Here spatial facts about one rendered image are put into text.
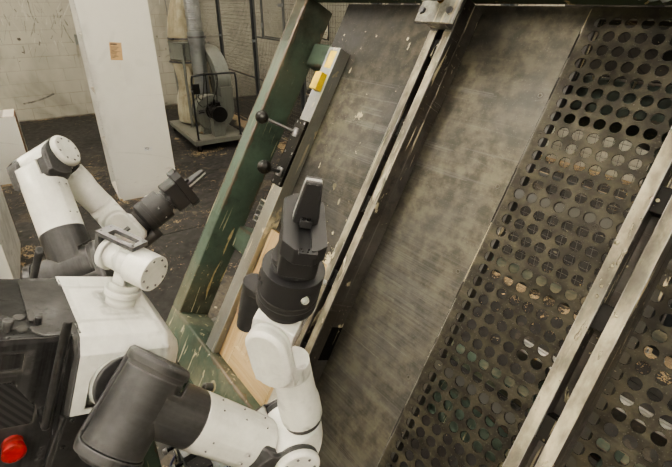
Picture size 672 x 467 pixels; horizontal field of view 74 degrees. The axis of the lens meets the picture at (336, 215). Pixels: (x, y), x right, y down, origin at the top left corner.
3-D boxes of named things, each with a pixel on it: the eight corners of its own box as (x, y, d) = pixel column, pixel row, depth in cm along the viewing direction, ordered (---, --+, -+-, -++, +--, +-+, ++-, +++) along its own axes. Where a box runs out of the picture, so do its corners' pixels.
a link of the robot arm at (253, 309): (305, 319, 59) (291, 371, 66) (332, 272, 68) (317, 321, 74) (229, 286, 61) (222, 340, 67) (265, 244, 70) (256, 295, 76)
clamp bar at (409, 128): (276, 416, 114) (191, 426, 97) (473, -34, 103) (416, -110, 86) (298, 443, 107) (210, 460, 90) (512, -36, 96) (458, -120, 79)
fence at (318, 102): (217, 344, 138) (205, 343, 135) (339, 53, 130) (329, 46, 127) (224, 353, 135) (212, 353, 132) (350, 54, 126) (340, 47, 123)
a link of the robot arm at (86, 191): (86, 206, 118) (26, 148, 108) (118, 188, 117) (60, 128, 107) (72, 228, 110) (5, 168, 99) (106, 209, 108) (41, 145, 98)
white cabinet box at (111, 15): (111, 182, 498) (62, -27, 409) (165, 173, 526) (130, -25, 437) (120, 201, 452) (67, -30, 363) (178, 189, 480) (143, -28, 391)
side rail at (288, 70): (201, 306, 160) (172, 304, 152) (322, 13, 150) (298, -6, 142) (208, 314, 156) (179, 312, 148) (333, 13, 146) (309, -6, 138)
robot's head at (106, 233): (125, 288, 78) (126, 251, 75) (88, 270, 81) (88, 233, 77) (151, 273, 84) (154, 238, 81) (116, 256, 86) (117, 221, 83)
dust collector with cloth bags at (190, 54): (170, 130, 695) (144, -31, 600) (214, 124, 729) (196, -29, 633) (197, 154, 591) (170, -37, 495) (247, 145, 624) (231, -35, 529)
